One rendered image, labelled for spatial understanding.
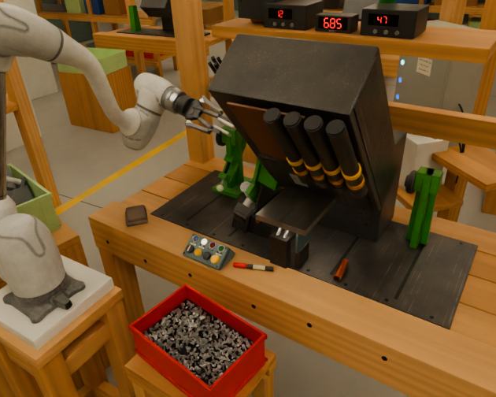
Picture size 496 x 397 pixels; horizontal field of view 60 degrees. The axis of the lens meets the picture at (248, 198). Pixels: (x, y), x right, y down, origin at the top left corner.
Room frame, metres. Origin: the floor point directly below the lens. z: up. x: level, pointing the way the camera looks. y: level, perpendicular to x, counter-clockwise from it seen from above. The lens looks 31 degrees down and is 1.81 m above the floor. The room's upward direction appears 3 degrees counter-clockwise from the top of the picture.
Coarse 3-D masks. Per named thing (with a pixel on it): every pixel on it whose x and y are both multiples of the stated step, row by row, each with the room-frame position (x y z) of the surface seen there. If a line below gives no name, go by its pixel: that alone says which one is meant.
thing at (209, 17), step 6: (204, 6) 10.56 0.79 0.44; (210, 6) 10.51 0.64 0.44; (216, 6) 10.47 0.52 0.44; (222, 6) 10.61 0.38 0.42; (204, 12) 10.13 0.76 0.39; (210, 12) 10.18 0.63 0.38; (216, 12) 10.38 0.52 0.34; (222, 12) 10.61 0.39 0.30; (204, 18) 10.13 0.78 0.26; (210, 18) 10.17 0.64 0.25; (216, 18) 10.37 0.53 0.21; (222, 18) 10.61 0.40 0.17; (204, 24) 10.20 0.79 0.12; (210, 24) 10.10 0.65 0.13
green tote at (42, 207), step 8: (16, 168) 1.75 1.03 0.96; (16, 176) 1.75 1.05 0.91; (24, 184) 1.69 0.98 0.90; (32, 184) 1.61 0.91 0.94; (32, 192) 1.64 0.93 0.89; (40, 192) 1.56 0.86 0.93; (48, 192) 1.51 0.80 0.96; (32, 200) 1.45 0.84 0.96; (40, 200) 1.47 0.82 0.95; (48, 200) 1.50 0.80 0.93; (24, 208) 1.43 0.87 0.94; (32, 208) 1.45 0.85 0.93; (40, 208) 1.47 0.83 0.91; (48, 208) 1.49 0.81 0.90; (40, 216) 1.46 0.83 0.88; (48, 216) 1.48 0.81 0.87; (56, 216) 1.50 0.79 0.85; (48, 224) 1.47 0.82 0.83; (56, 224) 1.49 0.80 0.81
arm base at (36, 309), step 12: (60, 288) 0.98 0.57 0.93; (72, 288) 1.00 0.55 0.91; (84, 288) 1.02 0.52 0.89; (12, 300) 0.97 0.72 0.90; (24, 300) 0.93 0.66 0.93; (36, 300) 0.93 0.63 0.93; (48, 300) 0.94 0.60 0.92; (60, 300) 0.94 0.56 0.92; (24, 312) 0.92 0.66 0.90; (36, 312) 0.91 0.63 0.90; (48, 312) 0.92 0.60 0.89
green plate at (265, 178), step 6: (258, 162) 1.23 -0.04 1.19; (258, 168) 1.23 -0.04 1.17; (264, 168) 1.23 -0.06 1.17; (258, 174) 1.25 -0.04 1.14; (264, 174) 1.23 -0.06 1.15; (252, 180) 1.25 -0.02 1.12; (258, 180) 1.25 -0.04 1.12; (264, 180) 1.23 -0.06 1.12; (270, 180) 1.22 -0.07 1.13; (258, 186) 1.27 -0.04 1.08; (270, 186) 1.22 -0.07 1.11; (276, 186) 1.21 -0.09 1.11
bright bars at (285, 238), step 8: (280, 232) 1.10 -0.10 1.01; (288, 232) 1.09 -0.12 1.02; (272, 240) 1.08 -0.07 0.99; (280, 240) 1.07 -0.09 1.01; (288, 240) 1.07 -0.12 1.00; (272, 248) 1.08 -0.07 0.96; (280, 248) 1.07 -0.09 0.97; (288, 248) 1.07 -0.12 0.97; (272, 256) 1.08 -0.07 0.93; (280, 256) 1.07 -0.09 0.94; (288, 256) 1.07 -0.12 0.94; (280, 264) 1.07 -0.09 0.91; (288, 264) 1.07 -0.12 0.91
